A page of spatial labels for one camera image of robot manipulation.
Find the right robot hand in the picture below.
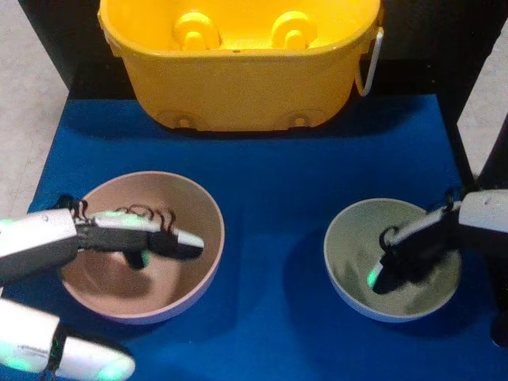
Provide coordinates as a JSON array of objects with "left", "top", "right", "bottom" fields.
[{"left": 367, "top": 188, "right": 508, "bottom": 297}]

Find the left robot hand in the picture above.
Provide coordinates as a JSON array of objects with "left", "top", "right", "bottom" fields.
[{"left": 0, "top": 194, "right": 206, "bottom": 381}]

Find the small green bowl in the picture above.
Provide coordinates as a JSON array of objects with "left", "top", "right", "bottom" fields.
[{"left": 323, "top": 197, "right": 464, "bottom": 323}]

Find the large pink bowl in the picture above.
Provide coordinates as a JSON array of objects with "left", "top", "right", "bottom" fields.
[{"left": 59, "top": 170, "right": 226, "bottom": 326}]

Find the yellow plastic tub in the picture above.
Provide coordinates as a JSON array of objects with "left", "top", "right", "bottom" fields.
[{"left": 97, "top": 0, "right": 385, "bottom": 134}]

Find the blue table mat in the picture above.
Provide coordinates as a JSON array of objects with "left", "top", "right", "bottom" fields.
[{"left": 0, "top": 94, "right": 508, "bottom": 381}]

